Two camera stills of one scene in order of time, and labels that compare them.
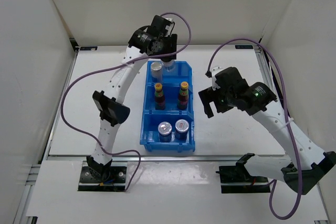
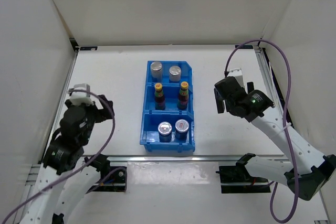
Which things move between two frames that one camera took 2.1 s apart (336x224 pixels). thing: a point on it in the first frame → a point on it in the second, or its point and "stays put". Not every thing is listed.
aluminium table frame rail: (270, 76) stays put
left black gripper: (170, 39) → (102, 114)
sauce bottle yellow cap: (159, 99) stays put
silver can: (157, 70) stays put
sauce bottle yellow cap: (182, 102) stays put
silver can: (169, 66) → (175, 73)
